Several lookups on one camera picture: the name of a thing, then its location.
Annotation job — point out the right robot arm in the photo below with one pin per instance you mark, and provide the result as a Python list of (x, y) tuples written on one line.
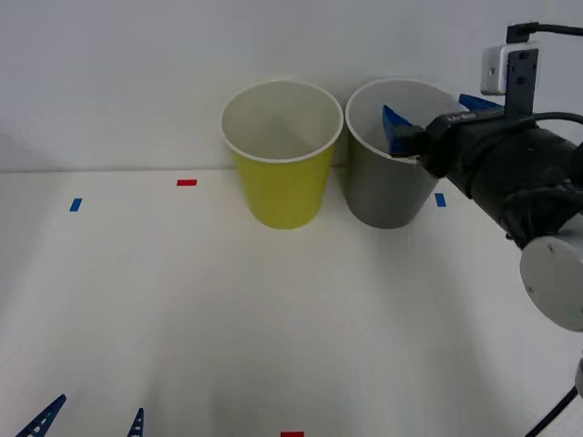
[(528, 182)]

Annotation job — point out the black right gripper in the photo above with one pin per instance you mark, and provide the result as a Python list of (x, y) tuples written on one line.
[(455, 141)]

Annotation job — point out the yellow-green plastic bin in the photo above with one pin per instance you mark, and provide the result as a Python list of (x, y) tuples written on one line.
[(284, 191)]

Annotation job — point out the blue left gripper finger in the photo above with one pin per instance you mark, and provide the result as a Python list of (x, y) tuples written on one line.
[(137, 425), (43, 419)]

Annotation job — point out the grey plastic bin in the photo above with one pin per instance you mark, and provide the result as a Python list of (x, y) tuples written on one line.
[(387, 191)]

